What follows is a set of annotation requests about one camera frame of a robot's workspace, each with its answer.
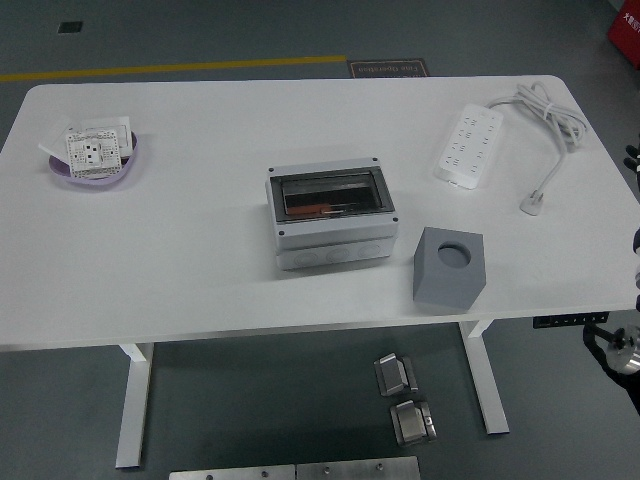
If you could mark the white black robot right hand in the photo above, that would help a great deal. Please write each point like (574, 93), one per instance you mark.
(632, 160)

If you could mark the grey junction box clear lid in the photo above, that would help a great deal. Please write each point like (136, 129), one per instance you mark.
(330, 240)

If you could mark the orange cylinder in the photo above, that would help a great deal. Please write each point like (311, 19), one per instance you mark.
(307, 210)

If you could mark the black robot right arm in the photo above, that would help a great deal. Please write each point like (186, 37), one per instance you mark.
(627, 360)

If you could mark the red box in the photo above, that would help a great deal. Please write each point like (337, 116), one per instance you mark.
(625, 27)

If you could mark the grey holder block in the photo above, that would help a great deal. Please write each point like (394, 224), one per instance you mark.
(445, 290)

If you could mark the white power strip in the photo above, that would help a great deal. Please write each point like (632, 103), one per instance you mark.
(467, 145)

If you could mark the black table control panel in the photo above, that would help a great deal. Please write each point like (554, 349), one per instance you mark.
(570, 320)

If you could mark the dark floor sign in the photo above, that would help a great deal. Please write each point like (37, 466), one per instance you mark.
(387, 68)

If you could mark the white table leg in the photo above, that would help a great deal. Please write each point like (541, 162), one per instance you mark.
(487, 390)
(134, 400)

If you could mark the metal block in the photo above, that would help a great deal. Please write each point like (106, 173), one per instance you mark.
(392, 377)
(412, 425)

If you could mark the metal plate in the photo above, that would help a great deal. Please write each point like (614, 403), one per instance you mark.
(357, 469)
(230, 473)

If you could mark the yellow floor tape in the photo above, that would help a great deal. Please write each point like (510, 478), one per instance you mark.
(175, 68)

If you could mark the purple bowl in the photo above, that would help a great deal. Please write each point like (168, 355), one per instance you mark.
(100, 181)

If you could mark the white printed socket module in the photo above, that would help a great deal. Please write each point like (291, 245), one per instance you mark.
(92, 152)

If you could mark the dark floor hatch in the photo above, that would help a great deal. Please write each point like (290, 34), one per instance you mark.
(69, 27)

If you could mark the white switch plate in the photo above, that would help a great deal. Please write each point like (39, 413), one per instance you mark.
(107, 122)
(52, 140)

